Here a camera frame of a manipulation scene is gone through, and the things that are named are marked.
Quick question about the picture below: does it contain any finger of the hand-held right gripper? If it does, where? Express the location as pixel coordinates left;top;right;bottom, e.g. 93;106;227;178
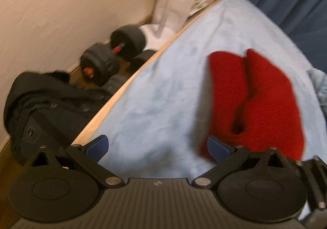
294;155;327;220

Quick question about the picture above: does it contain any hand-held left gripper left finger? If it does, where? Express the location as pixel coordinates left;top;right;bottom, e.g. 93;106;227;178
24;135;125;186

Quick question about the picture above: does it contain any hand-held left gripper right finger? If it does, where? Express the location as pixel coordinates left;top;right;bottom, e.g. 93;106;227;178
191;135;295;186

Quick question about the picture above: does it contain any red knit sweater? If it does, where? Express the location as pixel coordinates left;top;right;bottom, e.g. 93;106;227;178
199;49;306;162

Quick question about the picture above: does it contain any black bag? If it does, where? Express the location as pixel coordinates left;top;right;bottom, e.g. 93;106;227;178
3;70;125;166

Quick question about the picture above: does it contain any light blue bed blanket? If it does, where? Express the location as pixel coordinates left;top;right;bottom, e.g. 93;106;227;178
96;0;327;222

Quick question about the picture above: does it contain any crumpled light blue cloth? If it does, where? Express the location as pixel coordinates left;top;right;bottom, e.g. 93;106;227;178
307;67;327;117

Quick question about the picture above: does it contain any black dumbbell with red handle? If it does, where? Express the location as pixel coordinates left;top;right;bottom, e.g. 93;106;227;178
102;49;159;95
80;25;146;83

